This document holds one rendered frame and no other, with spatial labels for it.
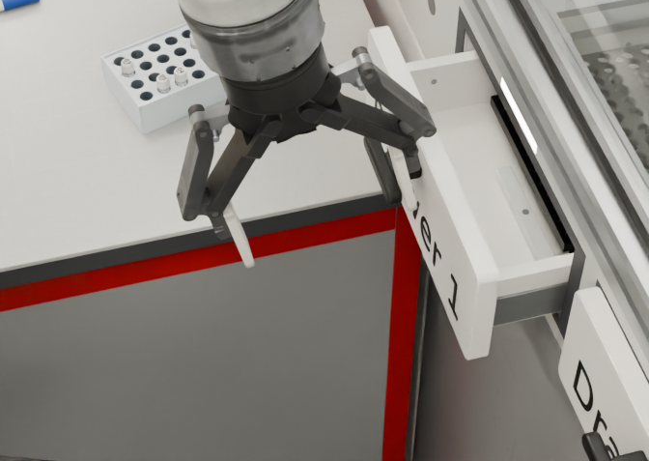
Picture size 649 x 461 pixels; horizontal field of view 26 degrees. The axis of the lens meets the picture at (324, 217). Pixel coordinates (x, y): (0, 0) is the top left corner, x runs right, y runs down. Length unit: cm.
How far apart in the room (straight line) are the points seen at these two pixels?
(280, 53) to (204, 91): 47
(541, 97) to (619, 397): 24
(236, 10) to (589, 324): 35
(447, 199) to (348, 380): 52
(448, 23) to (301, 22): 40
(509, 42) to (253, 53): 29
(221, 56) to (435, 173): 26
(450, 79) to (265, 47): 38
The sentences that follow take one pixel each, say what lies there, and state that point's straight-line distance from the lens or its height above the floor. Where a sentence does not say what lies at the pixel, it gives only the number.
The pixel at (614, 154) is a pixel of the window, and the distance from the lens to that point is 102.
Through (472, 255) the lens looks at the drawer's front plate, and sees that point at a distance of 106.
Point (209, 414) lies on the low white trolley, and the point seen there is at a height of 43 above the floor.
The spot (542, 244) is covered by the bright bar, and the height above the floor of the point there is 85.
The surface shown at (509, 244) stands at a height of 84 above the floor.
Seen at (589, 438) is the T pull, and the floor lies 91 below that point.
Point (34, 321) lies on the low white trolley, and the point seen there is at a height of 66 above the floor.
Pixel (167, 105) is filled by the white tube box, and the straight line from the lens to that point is 137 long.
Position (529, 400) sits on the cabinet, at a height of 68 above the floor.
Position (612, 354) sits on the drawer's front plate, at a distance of 102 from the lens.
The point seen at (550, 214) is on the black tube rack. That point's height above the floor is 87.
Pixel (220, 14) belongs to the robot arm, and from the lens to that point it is 89.
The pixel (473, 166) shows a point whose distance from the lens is 124.
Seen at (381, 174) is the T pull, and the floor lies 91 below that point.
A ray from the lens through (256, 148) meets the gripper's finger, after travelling 101.
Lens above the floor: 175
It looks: 49 degrees down
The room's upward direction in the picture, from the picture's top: straight up
